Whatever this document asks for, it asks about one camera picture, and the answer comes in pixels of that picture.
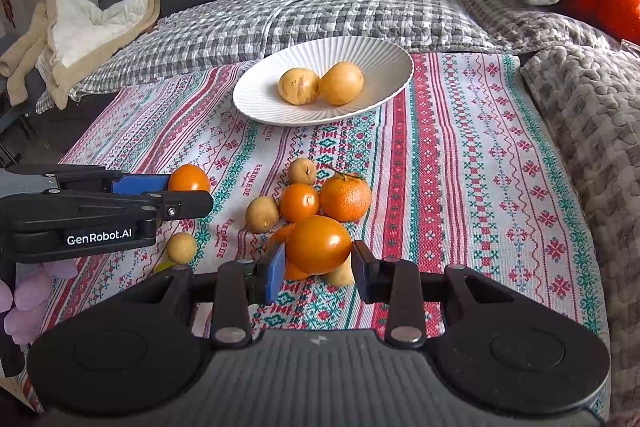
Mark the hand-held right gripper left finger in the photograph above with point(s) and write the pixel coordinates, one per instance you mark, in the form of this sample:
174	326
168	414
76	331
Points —
274	274

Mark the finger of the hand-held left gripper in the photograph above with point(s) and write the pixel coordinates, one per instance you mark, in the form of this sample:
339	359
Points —
185	204
142	183

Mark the beige blanket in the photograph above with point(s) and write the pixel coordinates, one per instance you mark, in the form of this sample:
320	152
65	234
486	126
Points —
80	27

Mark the orange plush cushion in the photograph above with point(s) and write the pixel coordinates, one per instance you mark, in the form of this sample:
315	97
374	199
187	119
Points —
620	12

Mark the small green fruit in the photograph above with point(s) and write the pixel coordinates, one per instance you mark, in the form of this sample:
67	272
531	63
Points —
162	267

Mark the orange tomato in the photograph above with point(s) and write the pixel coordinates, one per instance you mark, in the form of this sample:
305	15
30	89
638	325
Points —
299	202
317	244
189	178

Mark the grey knitted blanket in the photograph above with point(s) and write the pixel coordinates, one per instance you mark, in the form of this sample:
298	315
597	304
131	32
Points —
590	132

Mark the white ribbed plate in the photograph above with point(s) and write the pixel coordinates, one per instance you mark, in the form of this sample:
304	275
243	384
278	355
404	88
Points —
260	97

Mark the tangerine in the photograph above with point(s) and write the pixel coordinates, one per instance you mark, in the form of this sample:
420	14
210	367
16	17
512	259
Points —
346	197
296	273

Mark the dark stand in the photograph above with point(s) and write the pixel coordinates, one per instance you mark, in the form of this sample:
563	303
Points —
15	132

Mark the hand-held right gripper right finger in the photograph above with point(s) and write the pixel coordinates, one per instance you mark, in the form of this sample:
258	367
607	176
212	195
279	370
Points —
362	277

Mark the striped patterned cloth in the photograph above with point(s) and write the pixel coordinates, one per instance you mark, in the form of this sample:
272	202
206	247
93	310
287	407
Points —
450	157

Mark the grey checked quilt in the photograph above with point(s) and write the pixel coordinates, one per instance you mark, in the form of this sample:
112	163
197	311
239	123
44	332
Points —
250	22

